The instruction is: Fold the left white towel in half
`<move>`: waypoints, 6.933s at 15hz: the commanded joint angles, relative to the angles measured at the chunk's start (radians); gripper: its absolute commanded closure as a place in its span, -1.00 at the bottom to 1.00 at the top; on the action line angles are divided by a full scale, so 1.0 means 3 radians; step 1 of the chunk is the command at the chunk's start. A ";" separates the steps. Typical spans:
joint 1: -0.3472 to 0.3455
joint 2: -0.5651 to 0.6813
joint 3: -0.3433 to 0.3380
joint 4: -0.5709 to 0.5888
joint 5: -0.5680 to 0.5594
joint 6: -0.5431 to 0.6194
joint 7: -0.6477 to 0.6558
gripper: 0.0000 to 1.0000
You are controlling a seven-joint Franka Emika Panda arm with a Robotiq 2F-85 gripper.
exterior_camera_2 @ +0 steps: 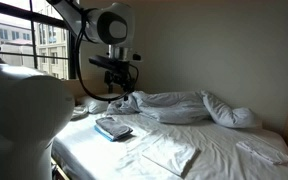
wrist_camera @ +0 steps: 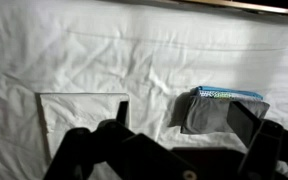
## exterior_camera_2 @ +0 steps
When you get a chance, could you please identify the pale building outside window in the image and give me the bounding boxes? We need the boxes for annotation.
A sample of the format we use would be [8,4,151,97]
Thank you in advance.
[0,0,68,80]

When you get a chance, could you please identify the mattress with white sheet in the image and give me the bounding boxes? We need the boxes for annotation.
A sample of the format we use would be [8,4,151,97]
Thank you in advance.
[51,111,288,180]

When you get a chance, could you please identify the folded grey towel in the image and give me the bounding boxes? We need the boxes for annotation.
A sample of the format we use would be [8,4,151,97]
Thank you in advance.
[95,116,134,140]

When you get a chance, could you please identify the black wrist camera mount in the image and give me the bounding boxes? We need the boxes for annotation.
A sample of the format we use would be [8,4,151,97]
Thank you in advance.
[88,54,142,72]

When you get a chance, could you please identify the crumpled pale grey duvet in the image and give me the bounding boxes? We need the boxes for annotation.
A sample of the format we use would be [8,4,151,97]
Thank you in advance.
[106,89,263,130]

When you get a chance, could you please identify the small folded white towel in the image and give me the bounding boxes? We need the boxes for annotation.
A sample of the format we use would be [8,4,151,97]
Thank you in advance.
[236,139,288,166]

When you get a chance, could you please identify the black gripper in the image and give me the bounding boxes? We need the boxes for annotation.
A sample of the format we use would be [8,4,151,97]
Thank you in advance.
[103,62,140,96]

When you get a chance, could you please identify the dark window frame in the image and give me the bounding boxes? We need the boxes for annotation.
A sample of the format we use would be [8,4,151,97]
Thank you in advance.
[0,0,79,80]

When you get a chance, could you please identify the large white towel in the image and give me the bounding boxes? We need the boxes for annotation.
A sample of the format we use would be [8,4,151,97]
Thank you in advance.
[141,133,202,178]

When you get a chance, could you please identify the folded blue towel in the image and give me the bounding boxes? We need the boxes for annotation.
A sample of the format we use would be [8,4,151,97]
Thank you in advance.
[93,124,133,143]

